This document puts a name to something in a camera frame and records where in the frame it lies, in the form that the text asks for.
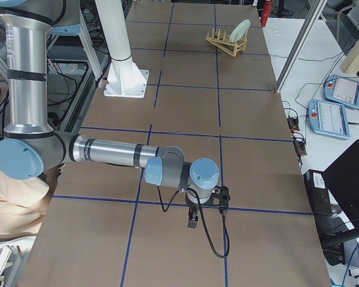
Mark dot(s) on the lower orange black adapter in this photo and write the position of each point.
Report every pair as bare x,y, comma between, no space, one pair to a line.
300,146

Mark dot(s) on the person in beige shirt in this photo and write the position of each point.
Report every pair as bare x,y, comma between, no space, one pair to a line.
24,203

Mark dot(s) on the orange black adapter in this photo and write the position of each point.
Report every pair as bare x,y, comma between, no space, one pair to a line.
293,123
300,146

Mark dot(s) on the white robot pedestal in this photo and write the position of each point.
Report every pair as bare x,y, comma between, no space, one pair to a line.
124,79

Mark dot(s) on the red fire extinguisher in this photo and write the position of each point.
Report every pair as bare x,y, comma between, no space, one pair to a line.
266,12

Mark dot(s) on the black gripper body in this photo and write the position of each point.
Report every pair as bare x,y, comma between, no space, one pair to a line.
192,207

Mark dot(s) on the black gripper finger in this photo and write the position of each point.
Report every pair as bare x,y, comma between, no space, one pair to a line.
190,220
195,219

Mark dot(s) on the black computer box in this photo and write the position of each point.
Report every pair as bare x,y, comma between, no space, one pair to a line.
318,195

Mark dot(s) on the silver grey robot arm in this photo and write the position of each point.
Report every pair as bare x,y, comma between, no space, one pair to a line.
31,146

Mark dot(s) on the aluminium frame post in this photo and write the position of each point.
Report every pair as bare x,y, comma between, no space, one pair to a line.
308,24

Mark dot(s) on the blue teach pendant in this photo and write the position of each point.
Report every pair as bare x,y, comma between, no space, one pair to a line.
328,118
344,90

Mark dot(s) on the light green plate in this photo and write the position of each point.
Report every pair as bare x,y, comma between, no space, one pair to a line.
240,30

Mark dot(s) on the wooden dish rack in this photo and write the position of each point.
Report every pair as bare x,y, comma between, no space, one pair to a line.
231,44

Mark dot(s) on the lower blue teach pendant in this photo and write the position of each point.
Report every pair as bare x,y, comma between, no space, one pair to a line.
328,118

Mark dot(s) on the upper orange black adapter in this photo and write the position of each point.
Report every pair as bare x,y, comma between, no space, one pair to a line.
293,123

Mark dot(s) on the black monitor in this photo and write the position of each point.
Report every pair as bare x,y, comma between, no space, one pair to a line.
342,179

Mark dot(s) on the upper blue teach pendant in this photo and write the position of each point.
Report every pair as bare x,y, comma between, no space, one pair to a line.
344,90

